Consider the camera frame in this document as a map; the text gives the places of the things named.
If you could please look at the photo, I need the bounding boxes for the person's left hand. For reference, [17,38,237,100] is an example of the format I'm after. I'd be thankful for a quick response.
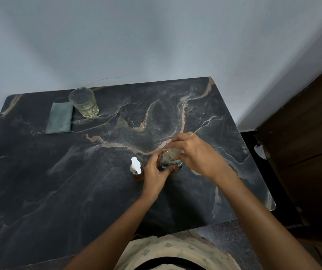
[140,148,179,200]

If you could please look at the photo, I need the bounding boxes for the person's right hand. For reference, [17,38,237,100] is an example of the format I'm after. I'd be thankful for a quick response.
[167,132,238,184]

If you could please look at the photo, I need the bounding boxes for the small clear pump bottle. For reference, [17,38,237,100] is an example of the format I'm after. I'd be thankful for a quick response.
[129,163,145,183]

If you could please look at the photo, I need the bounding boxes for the Listerine mouthwash bottle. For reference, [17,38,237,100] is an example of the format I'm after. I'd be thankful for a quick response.
[158,150,184,171]

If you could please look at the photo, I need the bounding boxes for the white pump dispenser head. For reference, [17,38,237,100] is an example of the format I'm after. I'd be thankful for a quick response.
[131,156,142,175]

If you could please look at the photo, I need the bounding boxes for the translucent bottle cap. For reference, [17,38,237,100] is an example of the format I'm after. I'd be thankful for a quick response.
[168,147,184,159]

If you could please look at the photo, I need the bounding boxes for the clear drinking glass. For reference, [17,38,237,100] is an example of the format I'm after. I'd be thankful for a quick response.
[68,87,100,119]

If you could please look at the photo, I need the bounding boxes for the person's right forearm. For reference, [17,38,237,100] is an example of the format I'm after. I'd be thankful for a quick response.
[214,171,322,270]

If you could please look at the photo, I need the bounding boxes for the person's left forearm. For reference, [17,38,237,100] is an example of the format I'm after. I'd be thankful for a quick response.
[64,192,156,270]

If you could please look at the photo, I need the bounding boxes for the white plastic scrap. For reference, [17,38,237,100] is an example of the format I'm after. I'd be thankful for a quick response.
[253,143,267,160]

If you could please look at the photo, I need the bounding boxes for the cream patterned clothing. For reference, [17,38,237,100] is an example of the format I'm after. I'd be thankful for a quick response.
[113,230,242,270]

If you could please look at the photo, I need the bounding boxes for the black marble table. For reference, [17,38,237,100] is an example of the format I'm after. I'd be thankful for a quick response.
[0,76,276,270]

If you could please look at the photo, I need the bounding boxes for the grey-green folded cloth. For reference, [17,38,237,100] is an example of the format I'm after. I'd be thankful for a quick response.
[45,102,74,135]

